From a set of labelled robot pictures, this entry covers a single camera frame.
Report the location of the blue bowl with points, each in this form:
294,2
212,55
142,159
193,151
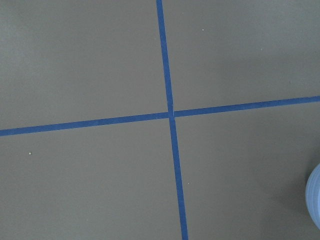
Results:
312,195

